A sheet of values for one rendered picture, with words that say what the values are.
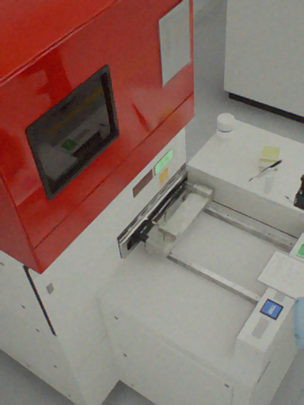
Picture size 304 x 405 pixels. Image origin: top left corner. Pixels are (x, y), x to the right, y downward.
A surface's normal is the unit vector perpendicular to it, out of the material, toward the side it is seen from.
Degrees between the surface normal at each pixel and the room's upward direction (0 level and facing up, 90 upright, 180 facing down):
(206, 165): 0
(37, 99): 90
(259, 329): 0
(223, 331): 0
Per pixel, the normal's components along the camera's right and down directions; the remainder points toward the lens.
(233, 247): -0.07, -0.67
